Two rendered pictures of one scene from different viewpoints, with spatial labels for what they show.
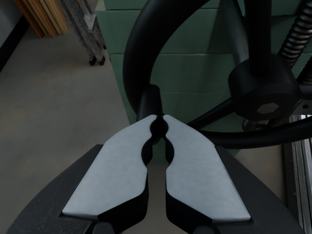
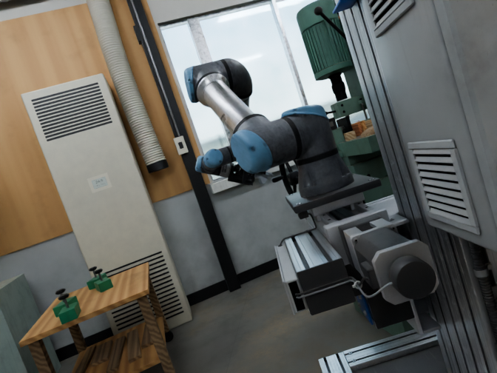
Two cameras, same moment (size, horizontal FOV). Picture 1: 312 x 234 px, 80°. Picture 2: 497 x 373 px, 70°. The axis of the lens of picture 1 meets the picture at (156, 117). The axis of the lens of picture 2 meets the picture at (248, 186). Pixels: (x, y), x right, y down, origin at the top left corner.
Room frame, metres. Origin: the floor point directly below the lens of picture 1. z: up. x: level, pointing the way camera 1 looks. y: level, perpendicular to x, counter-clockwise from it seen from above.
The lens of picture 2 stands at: (-0.53, -1.57, 0.97)
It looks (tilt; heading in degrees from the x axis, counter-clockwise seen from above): 5 degrees down; 73
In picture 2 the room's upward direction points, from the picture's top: 19 degrees counter-clockwise
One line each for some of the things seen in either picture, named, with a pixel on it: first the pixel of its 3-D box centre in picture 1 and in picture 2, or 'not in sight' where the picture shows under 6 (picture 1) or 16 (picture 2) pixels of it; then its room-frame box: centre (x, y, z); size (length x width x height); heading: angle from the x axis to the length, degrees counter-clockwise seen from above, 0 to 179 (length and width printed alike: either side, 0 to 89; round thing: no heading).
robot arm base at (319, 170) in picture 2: not in sight; (321, 171); (-0.05, -0.70, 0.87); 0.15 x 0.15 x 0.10
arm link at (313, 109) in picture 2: not in sight; (306, 131); (-0.06, -0.70, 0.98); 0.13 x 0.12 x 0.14; 1
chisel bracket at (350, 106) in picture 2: not in sight; (349, 108); (0.48, -0.15, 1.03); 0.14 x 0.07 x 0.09; 175
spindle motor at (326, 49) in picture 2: not in sight; (324, 41); (0.46, -0.14, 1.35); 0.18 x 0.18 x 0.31
